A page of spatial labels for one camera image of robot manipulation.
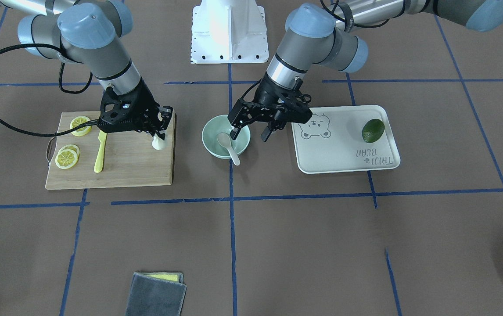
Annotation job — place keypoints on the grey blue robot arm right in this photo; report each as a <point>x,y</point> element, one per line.
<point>88,32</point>

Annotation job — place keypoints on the bamboo cutting board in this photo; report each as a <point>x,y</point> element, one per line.
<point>129,161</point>

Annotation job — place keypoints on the white bear tray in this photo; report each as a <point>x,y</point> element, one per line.
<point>332,141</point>

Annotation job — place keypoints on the light green bowl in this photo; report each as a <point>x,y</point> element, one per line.
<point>221,124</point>

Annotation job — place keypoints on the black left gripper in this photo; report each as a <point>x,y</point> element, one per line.
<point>266,97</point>

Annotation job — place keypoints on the lemon slice front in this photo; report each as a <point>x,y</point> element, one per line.
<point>66,159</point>

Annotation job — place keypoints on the yellow sponge cloth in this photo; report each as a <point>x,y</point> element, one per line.
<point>168,276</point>

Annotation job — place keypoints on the white ceramic spoon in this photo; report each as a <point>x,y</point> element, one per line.
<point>225,141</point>

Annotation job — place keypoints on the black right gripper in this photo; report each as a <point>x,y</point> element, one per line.
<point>147,106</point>

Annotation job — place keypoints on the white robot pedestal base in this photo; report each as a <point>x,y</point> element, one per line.
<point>229,31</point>

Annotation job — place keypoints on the yellow plastic knife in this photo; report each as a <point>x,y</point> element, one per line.
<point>99,162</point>

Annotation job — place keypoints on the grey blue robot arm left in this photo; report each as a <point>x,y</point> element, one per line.
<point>321,35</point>

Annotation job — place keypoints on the lemon slice behind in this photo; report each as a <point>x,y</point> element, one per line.
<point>72,147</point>

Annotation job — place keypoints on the grey folded cloth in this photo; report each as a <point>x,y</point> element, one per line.
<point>154,297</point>

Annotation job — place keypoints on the green avocado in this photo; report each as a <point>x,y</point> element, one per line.
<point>372,131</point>

